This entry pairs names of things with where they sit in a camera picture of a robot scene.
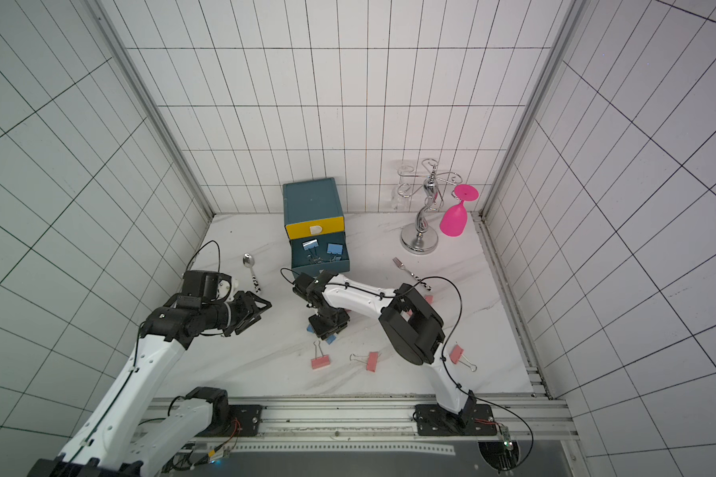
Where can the yellow top drawer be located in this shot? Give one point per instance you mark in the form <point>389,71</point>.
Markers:
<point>315,228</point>

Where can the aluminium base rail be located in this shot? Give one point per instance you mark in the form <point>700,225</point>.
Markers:
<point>382,424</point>

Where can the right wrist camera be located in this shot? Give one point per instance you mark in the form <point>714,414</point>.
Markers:
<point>308,288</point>

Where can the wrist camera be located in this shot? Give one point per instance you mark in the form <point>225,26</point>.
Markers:
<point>209,285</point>
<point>308,288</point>

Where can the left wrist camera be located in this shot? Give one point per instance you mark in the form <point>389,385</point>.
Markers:
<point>209,285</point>

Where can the clear wine glass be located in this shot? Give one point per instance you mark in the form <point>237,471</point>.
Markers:
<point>405,189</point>

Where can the chrome glass rack stand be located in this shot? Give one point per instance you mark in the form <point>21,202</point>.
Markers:
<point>420,238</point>

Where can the pink clip far right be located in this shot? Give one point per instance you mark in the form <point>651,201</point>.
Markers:
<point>457,356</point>

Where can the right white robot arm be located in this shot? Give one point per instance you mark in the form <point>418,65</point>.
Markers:
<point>412,326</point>

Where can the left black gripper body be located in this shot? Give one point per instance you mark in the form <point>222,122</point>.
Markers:
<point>229,314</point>

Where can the pink plastic wine glass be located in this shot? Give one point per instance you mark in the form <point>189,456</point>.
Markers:
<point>455,219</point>

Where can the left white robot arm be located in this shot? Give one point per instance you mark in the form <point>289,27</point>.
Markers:
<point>105,446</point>

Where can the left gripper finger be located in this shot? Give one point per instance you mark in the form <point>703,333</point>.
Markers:
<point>250,301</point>
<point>247,321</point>

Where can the pink clip lower centre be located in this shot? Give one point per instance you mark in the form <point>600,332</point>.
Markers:
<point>370,361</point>

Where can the teal drawer cabinet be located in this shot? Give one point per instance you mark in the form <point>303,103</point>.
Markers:
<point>311,200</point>

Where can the pink clip front left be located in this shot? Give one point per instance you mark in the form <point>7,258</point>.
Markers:
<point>320,360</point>

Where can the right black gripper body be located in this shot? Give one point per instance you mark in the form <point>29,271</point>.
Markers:
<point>326,320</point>

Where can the metal spoon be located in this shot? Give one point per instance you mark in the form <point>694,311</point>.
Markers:
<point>249,263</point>

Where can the teal drawer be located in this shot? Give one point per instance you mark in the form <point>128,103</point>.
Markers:
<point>300,258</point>

